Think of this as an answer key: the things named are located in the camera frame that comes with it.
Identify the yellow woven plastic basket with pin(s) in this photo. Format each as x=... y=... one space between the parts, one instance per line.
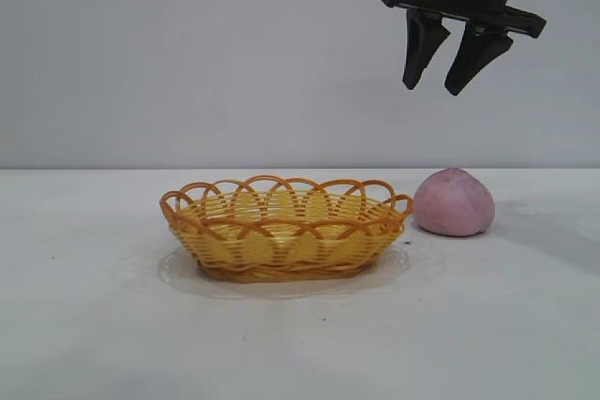
x=281 y=245

